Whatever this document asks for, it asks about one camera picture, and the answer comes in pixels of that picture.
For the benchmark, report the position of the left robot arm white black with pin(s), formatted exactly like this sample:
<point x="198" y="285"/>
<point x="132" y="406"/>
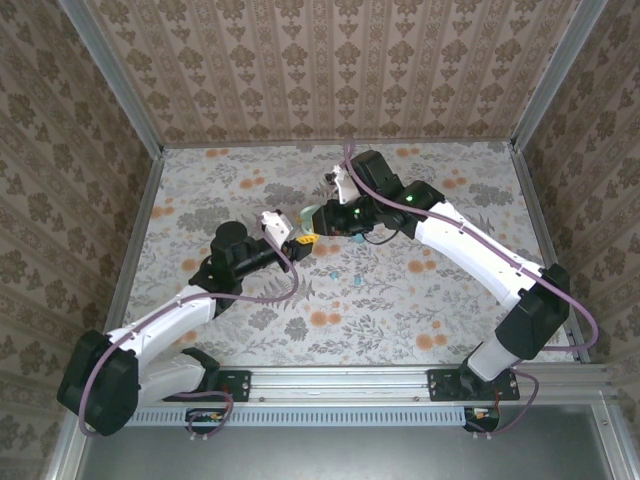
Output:
<point x="160" y="320"/>

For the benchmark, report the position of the aluminium frame upright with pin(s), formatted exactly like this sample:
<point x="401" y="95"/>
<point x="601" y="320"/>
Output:
<point x="60" y="450"/>
<point x="617" y="440"/>

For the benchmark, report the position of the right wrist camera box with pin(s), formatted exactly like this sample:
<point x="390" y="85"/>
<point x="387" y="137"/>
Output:
<point x="345" y="187"/>

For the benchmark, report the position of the aluminium table end rail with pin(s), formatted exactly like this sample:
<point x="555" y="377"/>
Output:
<point x="250" y="143"/>

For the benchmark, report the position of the aluminium frame corner post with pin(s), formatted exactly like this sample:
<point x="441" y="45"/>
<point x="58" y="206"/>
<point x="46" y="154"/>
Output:
<point x="555" y="75"/>
<point x="115" y="75"/>

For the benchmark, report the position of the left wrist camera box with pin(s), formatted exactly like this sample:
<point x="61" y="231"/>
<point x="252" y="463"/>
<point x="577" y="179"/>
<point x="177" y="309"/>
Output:
<point x="275" y="225"/>

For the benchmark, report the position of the green earbud charging case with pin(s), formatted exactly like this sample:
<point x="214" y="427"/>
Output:
<point x="311" y="214"/>

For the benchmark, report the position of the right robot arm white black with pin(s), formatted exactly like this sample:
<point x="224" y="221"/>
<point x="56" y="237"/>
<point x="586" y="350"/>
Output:
<point x="475" y="250"/>

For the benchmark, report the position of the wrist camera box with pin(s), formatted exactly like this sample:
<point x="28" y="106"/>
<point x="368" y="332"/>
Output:
<point x="345" y="187"/>
<point x="275" y="225"/>

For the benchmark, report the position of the long aluminium base rail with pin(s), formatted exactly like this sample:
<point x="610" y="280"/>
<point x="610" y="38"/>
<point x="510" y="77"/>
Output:
<point x="340" y="382"/>

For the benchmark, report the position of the grey metal sheet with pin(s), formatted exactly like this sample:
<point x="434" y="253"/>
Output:
<point x="350" y="455"/>

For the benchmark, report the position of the aluminium table side rail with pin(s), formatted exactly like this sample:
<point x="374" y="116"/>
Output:
<point x="530" y="200"/>
<point x="140" y="220"/>

